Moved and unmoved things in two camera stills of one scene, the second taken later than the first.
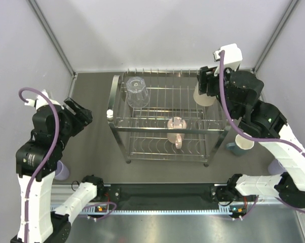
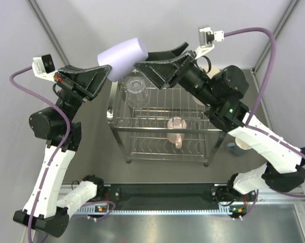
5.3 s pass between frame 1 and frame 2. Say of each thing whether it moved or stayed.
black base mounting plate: stayed
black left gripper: moved
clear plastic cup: stayed
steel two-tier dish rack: stayed
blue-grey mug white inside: stayed
